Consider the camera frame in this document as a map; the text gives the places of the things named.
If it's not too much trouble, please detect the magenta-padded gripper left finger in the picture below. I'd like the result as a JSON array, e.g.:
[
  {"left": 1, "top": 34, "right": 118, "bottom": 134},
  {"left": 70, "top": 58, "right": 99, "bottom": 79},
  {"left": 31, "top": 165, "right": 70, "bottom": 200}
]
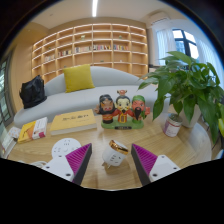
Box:
[{"left": 41, "top": 143, "right": 93, "bottom": 186}]

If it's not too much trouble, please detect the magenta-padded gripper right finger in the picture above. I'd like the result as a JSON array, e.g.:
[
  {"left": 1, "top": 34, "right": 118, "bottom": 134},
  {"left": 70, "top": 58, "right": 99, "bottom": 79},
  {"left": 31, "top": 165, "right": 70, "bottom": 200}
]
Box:
[{"left": 130, "top": 143, "right": 182, "bottom": 187}]

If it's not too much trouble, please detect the white charger with gold band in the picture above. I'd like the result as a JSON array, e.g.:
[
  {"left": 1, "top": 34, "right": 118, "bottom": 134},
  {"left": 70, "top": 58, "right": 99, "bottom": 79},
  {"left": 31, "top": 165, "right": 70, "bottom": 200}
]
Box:
[{"left": 101, "top": 139, "right": 130, "bottom": 168}]

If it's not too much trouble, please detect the round white power strip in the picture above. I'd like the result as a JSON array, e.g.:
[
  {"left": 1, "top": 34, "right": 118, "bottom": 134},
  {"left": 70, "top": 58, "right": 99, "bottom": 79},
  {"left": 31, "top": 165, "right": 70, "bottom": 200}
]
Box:
[{"left": 51, "top": 137, "right": 83, "bottom": 160}]

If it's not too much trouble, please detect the yellow and white book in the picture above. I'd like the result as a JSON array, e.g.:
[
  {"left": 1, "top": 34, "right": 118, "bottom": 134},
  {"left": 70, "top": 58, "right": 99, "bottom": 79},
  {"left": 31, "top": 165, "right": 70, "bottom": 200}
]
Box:
[{"left": 17, "top": 116, "right": 49, "bottom": 145}]

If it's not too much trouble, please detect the large yellow book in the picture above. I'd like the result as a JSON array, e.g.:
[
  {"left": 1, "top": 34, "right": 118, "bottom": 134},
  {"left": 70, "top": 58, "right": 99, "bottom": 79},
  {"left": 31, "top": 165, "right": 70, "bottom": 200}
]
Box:
[{"left": 49, "top": 108, "right": 98, "bottom": 136}]

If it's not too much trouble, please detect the three-character painted figurine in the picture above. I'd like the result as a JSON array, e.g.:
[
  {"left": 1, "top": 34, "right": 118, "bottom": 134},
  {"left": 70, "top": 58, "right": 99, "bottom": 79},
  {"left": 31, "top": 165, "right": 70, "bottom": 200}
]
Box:
[{"left": 94, "top": 89, "right": 152, "bottom": 130}]

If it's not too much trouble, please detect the grey curved sofa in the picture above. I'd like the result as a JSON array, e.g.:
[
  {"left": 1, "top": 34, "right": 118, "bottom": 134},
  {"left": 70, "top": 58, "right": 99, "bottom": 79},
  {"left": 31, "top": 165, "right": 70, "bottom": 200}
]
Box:
[{"left": 13, "top": 65, "right": 171, "bottom": 128}]

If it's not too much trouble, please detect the green chair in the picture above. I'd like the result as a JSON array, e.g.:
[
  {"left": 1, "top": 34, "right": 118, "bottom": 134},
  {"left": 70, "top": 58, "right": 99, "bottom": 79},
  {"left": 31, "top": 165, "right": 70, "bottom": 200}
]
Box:
[{"left": 218, "top": 116, "right": 224, "bottom": 138}]

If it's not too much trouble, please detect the black bag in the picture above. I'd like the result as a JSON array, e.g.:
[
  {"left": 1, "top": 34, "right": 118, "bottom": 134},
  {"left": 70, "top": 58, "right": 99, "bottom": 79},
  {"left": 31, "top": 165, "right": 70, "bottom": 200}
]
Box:
[{"left": 18, "top": 74, "right": 48, "bottom": 110}]

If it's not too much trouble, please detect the green potted plant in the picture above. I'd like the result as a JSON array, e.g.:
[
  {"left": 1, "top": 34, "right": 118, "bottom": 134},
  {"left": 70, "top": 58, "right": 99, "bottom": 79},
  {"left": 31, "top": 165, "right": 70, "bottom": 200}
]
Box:
[{"left": 138, "top": 50, "right": 224, "bottom": 144}]

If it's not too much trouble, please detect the yellow cushion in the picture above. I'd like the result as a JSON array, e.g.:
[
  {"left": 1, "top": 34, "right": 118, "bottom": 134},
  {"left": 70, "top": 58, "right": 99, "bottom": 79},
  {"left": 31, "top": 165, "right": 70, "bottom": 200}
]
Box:
[{"left": 62, "top": 63, "right": 96, "bottom": 94}]

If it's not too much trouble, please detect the white sheer curtain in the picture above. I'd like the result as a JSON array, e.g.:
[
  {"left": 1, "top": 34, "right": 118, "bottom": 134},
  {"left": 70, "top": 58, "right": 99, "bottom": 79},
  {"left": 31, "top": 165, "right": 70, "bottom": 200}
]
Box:
[
  {"left": 196, "top": 38, "right": 224, "bottom": 81},
  {"left": 155, "top": 28, "right": 178, "bottom": 66}
]

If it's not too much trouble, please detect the dark-framed window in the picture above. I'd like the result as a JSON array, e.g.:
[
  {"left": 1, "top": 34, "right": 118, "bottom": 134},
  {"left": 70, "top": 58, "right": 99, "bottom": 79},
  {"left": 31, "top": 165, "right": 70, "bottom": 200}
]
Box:
[{"left": 172, "top": 28, "right": 200, "bottom": 63}]

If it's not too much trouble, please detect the white air conditioner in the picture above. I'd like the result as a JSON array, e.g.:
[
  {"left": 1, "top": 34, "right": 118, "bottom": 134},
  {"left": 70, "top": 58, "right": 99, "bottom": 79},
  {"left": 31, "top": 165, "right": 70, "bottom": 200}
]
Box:
[{"left": 148, "top": 12, "right": 171, "bottom": 26}]

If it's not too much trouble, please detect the long ceiling light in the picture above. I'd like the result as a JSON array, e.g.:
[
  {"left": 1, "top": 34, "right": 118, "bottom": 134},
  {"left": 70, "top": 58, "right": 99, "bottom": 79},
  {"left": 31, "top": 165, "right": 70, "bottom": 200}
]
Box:
[{"left": 91, "top": 0, "right": 100, "bottom": 18}]

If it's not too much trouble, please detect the glass door with grey frame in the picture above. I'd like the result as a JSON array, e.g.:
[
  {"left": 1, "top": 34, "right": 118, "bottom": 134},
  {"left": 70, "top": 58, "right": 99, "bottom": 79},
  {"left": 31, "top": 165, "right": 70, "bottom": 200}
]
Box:
[{"left": 0, "top": 53, "right": 14, "bottom": 124}]

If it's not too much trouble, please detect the wooden wall shelf unit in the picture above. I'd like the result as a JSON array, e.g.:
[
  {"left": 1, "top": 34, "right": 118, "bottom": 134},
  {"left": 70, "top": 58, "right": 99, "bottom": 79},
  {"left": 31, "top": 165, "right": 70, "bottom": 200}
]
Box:
[{"left": 30, "top": 22, "right": 149, "bottom": 84}]

